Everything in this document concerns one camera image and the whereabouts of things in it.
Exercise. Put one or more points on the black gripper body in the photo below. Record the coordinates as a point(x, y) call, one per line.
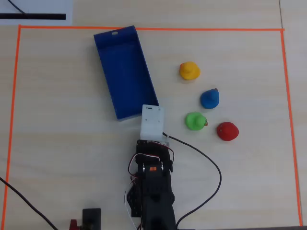
point(143, 145)

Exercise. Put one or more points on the blue rubber duck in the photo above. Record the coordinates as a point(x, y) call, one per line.
point(209, 99)

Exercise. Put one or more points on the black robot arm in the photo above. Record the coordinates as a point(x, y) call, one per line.
point(156, 191)

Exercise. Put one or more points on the green rubber duck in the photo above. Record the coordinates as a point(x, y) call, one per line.
point(195, 121)

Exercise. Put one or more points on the blue plastic box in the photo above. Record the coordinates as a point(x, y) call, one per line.
point(124, 72)

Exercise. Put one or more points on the red rubber duck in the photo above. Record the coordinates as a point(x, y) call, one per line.
point(227, 131)

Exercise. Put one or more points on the yellow rubber duck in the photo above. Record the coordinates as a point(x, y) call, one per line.
point(190, 72)

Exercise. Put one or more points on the black clamp block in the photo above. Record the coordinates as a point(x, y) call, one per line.
point(91, 215)

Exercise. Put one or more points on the long orange tape strip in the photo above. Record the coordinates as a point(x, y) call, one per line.
point(192, 29)

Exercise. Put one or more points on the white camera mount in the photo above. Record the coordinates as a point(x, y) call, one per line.
point(152, 122)

